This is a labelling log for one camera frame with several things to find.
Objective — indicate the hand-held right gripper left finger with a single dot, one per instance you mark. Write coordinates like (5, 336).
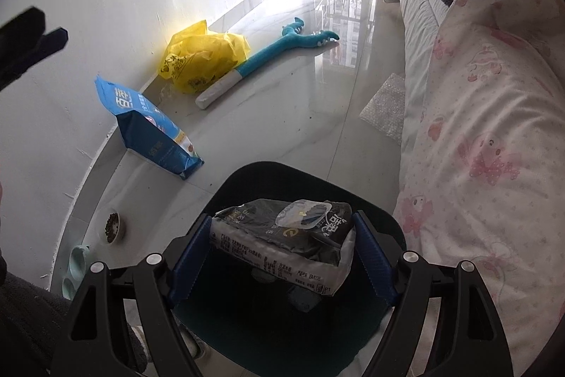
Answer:
(190, 262)

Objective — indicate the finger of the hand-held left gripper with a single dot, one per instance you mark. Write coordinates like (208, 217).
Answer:
(24, 28)
(42, 50)

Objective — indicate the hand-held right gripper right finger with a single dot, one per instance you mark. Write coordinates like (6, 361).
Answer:
(375, 257)

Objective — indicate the black wet wipes packet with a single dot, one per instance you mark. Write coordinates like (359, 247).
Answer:
(260, 233)

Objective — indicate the black trash bin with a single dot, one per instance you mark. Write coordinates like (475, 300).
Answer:
(265, 337)

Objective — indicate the person's white shoe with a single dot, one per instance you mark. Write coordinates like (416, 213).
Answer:
(192, 344)

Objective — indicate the pet food bowl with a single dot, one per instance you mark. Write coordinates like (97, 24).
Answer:
(115, 226)

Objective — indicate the pale green double bowl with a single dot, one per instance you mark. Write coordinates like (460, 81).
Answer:
(76, 269)

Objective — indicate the blue pet food bag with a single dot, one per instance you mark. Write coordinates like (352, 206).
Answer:
(150, 129)

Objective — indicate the bubble wrap sheet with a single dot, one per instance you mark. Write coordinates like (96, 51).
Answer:
(385, 105)

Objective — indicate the yellow plastic bag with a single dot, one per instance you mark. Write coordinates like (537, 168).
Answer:
(203, 59)

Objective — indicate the person's dark grey clothing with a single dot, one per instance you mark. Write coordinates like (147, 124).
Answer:
(35, 328)

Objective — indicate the pink printed blanket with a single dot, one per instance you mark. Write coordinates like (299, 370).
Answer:
(494, 116)

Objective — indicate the teal dinosaur grabber toy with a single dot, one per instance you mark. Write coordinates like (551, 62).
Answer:
(269, 52)

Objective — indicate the white quilted mattress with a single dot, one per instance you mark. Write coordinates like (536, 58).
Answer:
(415, 32)

